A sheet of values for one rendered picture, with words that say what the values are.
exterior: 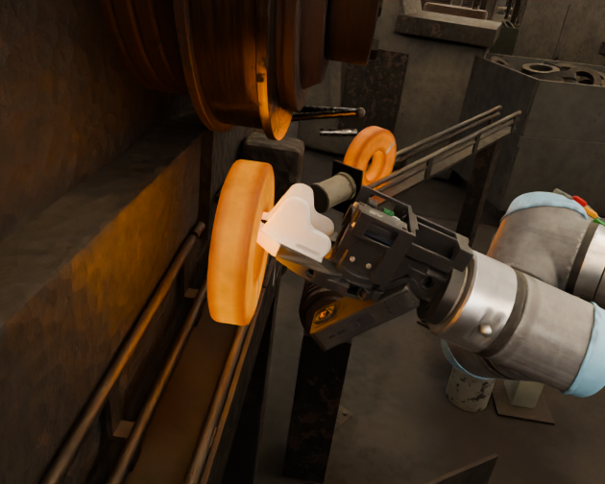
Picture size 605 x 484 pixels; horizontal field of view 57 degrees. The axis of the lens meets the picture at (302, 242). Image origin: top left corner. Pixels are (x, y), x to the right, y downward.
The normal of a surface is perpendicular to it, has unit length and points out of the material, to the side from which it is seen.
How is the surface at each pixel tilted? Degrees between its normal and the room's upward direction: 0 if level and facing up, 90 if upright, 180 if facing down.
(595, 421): 0
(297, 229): 89
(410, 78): 90
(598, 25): 90
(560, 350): 77
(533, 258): 47
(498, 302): 57
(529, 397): 90
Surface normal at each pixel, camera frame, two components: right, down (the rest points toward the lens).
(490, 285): 0.24, -0.37
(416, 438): 0.12, -0.89
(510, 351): -0.22, 0.65
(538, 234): -0.31, -0.41
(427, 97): -0.34, 0.38
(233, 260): -0.07, 0.18
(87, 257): 0.99, 0.16
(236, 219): -0.01, -0.25
